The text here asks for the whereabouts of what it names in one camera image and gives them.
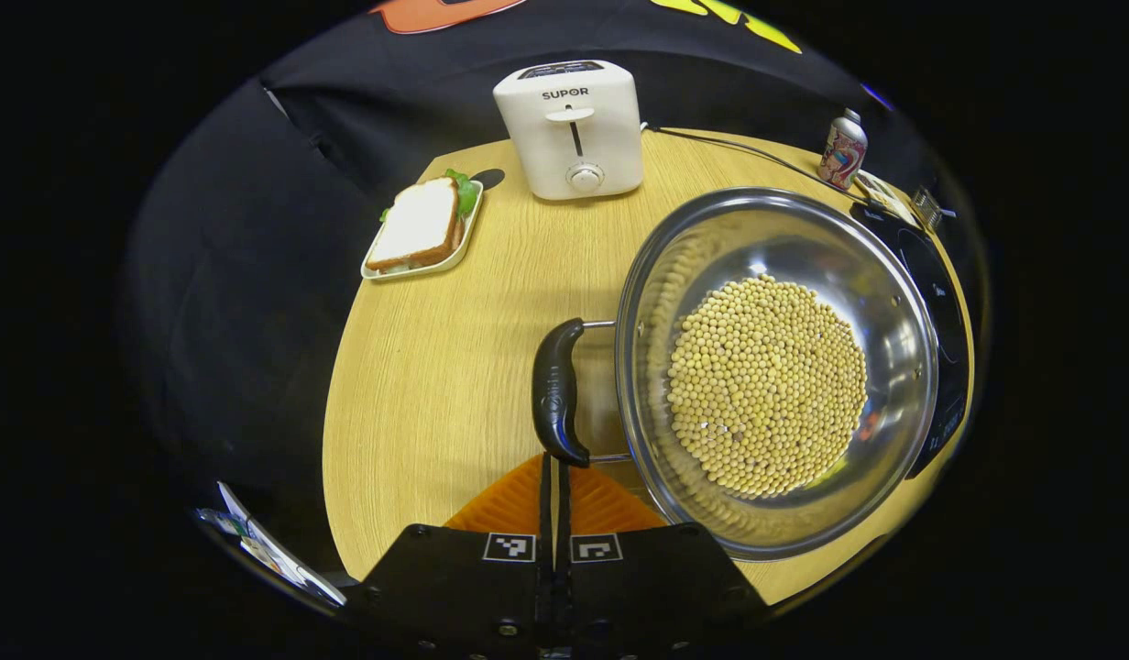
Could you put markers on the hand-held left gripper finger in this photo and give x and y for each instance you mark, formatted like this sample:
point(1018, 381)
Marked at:
point(546, 513)
point(563, 513)

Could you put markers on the stainless steel pot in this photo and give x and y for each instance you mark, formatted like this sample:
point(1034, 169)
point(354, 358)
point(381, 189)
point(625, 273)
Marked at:
point(711, 238)

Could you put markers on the black induction cooktop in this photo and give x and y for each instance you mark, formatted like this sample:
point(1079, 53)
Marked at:
point(949, 321)

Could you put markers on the pile of yellow soybeans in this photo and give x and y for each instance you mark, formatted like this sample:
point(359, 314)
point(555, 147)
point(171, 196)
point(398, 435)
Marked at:
point(766, 385)

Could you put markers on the pale green plate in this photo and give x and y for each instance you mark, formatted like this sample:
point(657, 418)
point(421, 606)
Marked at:
point(436, 266)

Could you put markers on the white side desk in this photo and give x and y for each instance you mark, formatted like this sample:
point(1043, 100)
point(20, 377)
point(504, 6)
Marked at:
point(271, 555)

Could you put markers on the sandwich with lettuce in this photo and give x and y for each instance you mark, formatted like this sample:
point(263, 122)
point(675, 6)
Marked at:
point(418, 225)

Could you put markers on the black table grommet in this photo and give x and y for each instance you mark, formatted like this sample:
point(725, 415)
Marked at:
point(488, 179)

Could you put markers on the white toaster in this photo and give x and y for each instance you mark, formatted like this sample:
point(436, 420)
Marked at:
point(564, 137)

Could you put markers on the silver drink bottle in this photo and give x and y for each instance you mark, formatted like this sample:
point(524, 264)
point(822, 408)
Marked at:
point(842, 156)

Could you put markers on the white divided tray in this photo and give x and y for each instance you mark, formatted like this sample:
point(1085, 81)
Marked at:
point(881, 188)

